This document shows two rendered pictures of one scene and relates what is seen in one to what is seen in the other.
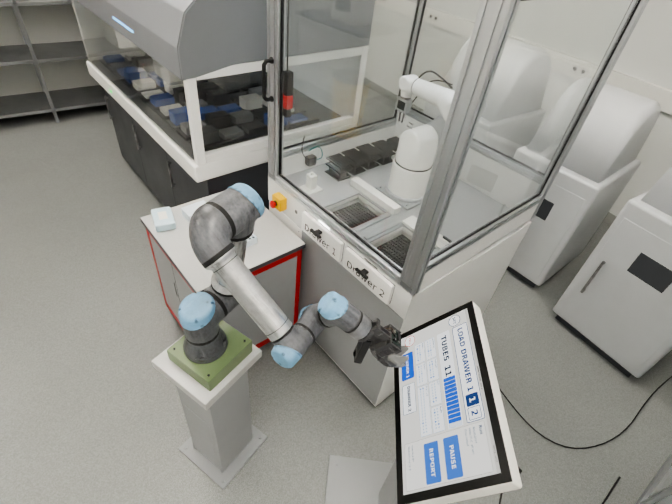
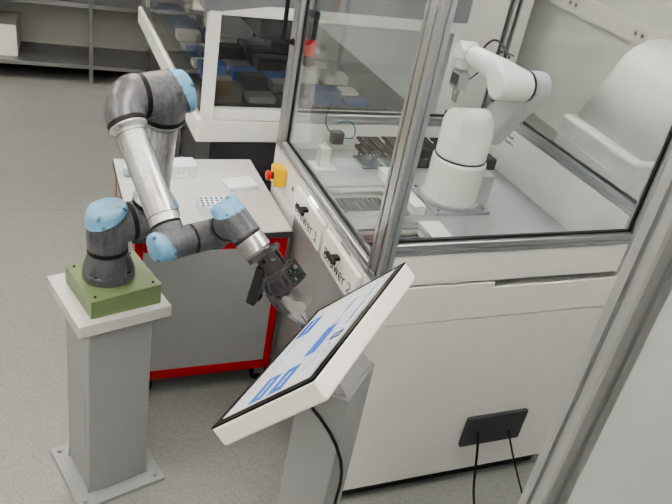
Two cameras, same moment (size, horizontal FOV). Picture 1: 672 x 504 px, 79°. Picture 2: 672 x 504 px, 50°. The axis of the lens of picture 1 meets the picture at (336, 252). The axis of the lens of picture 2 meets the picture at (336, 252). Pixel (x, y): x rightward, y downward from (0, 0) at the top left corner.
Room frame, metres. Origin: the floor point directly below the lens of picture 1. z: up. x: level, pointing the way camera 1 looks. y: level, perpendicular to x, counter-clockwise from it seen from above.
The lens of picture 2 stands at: (-0.60, -0.77, 2.07)
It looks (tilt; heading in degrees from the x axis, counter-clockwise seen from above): 30 degrees down; 19
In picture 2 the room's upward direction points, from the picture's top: 11 degrees clockwise
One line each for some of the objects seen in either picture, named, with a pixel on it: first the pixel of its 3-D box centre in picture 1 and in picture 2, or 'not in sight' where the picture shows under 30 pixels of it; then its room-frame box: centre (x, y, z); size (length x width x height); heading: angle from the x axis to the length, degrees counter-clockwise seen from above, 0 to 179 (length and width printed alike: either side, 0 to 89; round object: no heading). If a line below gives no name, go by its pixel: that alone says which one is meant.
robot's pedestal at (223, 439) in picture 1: (217, 405); (108, 385); (0.84, 0.42, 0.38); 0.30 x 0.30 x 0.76; 61
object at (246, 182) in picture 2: not in sight; (240, 183); (1.73, 0.50, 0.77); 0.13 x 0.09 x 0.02; 148
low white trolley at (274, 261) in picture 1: (227, 282); (192, 273); (1.56, 0.58, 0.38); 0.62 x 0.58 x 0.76; 45
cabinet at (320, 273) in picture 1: (382, 272); (405, 320); (1.80, -0.29, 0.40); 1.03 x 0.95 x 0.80; 45
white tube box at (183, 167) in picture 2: (197, 211); (178, 167); (1.65, 0.74, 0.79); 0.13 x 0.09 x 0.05; 138
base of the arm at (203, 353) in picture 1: (203, 337); (108, 259); (0.84, 0.42, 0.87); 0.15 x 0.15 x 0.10
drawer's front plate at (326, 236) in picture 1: (321, 235); (308, 217); (1.49, 0.08, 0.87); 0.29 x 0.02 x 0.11; 45
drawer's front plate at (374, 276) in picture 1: (367, 275); (339, 265); (1.27, -0.15, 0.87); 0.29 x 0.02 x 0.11; 45
